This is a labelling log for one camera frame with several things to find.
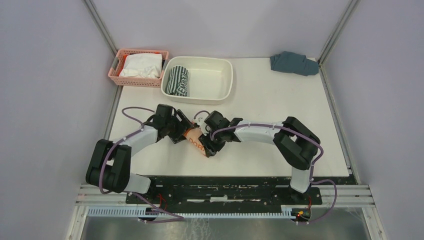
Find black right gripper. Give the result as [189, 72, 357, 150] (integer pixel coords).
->
[198, 127, 226, 157]

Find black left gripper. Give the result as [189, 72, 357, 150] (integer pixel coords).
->
[165, 109, 197, 144]

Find orange and cream cloth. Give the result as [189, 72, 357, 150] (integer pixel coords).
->
[183, 127, 207, 157]

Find green white striped towel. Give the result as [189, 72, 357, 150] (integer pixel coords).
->
[165, 65, 189, 97]

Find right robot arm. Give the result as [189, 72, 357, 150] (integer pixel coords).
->
[193, 110, 324, 204]

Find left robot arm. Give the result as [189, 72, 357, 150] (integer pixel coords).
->
[85, 104, 195, 204]

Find white plastic tub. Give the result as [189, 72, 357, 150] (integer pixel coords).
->
[160, 56, 234, 105]

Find white cloth in basket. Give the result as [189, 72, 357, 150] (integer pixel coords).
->
[119, 53, 163, 79]

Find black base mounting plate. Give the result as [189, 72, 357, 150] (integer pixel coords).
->
[143, 176, 324, 214]

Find blue-grey folded cloth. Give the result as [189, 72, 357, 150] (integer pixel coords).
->
[269, 51, 319, 77]

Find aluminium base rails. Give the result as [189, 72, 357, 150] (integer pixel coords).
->
[75, 184, 376, 208]

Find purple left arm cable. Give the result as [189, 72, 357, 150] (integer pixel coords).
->
[98, 106, 185, 224]

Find white slotted cable duct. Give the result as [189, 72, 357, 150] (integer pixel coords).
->
[87, 206, 296, 220]

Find aluminium frame post left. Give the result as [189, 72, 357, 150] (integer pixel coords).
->
[82, 0, 118, 56]

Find aluminium frame post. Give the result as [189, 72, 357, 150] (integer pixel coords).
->
[317, 0, 362, 88]
[82, 0, 118, 56]

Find aluminium frame post right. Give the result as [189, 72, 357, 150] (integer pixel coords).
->
[317, 0, 362, 88]

